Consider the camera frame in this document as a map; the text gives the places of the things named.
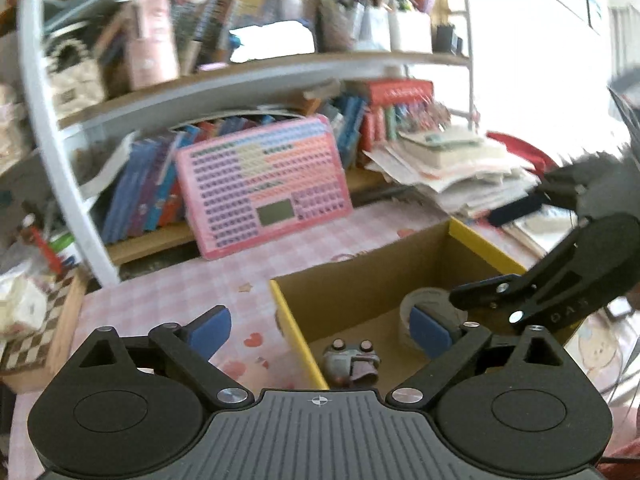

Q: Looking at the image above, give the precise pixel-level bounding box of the yellow cardboard box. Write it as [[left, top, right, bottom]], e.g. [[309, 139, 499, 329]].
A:
[[270, 220, 527, 393]]

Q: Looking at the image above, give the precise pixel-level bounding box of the red chinese dictionary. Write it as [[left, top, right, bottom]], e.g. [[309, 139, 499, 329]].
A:
[[344, 78, 434, 106]]

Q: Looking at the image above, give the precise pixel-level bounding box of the wooden chess board box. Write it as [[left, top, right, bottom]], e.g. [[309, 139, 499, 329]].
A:
[[1, 266, 88, 394]]

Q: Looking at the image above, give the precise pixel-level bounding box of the white bookshelf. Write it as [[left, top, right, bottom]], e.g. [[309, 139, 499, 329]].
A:
[[16, 0, 473, 286]]

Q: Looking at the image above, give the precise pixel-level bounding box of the stack of papers and books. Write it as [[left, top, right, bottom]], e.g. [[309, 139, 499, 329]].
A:
[[364, 128, 539, 219]]

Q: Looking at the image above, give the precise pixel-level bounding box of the small grey frog toy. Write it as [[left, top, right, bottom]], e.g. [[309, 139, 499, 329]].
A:
[[320, 338, 381, 389]]

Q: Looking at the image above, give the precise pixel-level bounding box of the white pen holder box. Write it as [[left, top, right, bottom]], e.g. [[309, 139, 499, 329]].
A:
[[388, 10, 433, 53]]

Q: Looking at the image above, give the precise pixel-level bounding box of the red cloth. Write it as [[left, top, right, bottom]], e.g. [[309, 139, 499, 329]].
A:
[[487, 131, 558, 177]]

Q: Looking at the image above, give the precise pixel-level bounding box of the floral tissue pack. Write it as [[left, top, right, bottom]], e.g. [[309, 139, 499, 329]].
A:
[[0, 266, 48, 341]]

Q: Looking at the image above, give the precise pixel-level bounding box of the grey tape roll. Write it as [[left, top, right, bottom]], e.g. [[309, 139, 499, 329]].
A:
[[398, 287, 468, 360]]

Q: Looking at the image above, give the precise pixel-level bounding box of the row of blue books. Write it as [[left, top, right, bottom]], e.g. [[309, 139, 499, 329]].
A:
[[100, 114, 280, 245]]

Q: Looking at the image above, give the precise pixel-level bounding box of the pink keyboard learning tablet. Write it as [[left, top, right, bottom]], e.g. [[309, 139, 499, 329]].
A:
[[176, 115, 352, 260]]

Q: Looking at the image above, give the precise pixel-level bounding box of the red pen with white top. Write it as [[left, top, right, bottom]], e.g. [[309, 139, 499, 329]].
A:
[[22, 214, 64, 275]]

